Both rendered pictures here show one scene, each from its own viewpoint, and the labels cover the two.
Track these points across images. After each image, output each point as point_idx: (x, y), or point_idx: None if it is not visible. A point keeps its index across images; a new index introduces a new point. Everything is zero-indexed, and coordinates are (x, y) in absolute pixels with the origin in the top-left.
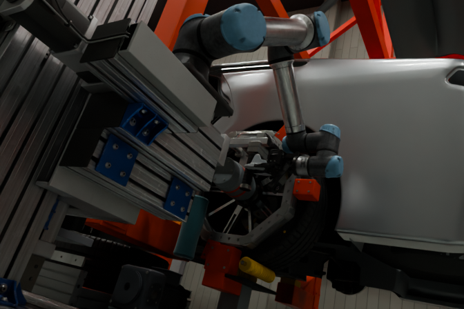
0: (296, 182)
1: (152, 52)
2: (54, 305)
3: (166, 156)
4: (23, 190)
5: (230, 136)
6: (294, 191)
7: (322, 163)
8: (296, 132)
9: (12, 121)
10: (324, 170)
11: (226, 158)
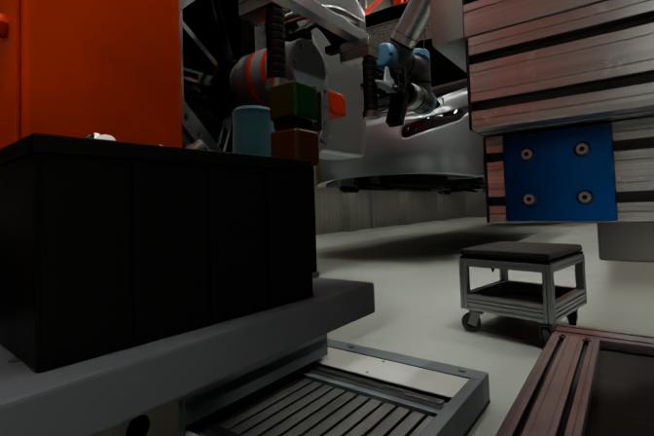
0: (331, 95)
1: None
2: (585, 417)
3: None
4: None
5: None
6: (331, 108)
7: (431, 100)
8: (413, 50)
9: None
10: (429, 107)
11: (310, 44)
